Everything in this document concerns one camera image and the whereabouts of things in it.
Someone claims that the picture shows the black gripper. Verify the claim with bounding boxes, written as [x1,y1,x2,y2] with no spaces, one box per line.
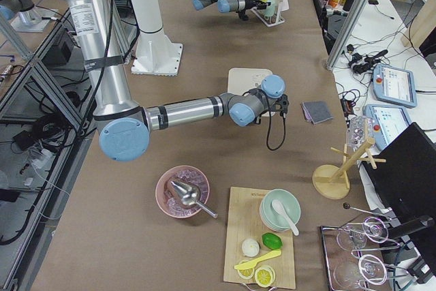
[237,0,266,20]
[272,93,289,116]

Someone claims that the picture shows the green cup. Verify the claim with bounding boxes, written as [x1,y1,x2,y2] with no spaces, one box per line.
[263,0,276,19]

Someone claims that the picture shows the cream cup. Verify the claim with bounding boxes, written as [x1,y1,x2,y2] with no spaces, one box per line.
[276,0,290,12]

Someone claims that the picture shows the white cup rack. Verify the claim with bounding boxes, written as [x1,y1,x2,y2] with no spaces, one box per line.
[250,0,289,27]

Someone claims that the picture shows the cream rabbit print tray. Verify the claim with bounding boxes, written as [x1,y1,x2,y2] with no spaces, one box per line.
[227,67,273,95]

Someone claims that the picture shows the black tray with glasses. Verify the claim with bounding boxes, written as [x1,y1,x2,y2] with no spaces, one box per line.
[319,202,436,291]

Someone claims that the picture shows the folded grey cloth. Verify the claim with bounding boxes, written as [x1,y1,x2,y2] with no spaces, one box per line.
[301,101,333,124]

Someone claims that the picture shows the black power adapter box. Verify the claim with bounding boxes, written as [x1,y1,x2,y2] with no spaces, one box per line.
[340,99,356,117]

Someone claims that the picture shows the clear patterned glass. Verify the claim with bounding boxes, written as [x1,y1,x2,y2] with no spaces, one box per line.
[347,116,373,151]

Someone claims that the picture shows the wooden mug tree stand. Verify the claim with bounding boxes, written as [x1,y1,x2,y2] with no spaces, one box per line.
[312,137,386,200]

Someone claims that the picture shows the white plastic spoon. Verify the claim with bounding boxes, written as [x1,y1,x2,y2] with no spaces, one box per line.
[272,199,299,236]

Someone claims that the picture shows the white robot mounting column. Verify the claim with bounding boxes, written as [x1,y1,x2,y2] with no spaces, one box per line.
[131,0,183,76]

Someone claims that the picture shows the green top bowl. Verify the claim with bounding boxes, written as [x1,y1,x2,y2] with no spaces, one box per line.
[259,189,301,232]

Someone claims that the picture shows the metal scoop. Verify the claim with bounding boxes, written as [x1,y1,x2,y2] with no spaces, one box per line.
[169,179,218,219]

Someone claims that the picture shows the green lime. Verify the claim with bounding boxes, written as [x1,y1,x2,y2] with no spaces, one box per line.
[262,232,283,250]

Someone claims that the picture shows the bamboo cutting board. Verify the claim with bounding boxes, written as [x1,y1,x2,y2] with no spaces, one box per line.
[223,187,296,289]

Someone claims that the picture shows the white garlic bulb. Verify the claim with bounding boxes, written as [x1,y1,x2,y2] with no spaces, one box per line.
[241,238,260,258]

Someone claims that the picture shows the pink ice bowl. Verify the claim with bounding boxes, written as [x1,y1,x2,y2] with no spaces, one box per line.
[155,165,210,218]

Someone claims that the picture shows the black monitor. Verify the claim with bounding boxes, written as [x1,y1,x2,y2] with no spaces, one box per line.
[362,122,435,222]

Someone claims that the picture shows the yellow plastic knife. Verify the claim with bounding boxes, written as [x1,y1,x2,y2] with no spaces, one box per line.
[234,249,282,271]

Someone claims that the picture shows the lemon half right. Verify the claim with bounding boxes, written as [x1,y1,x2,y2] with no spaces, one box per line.
[254,265,276,288]

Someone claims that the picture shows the lemon half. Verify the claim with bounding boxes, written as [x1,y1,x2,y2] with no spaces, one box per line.
[237,268,255,280]
[254,265,276,288]

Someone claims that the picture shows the lemon half left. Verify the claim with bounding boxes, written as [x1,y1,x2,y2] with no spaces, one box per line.
[237,268,255,280]

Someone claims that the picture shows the aluminium frame post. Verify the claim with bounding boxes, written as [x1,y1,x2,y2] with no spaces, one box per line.
[326,0,368,71]

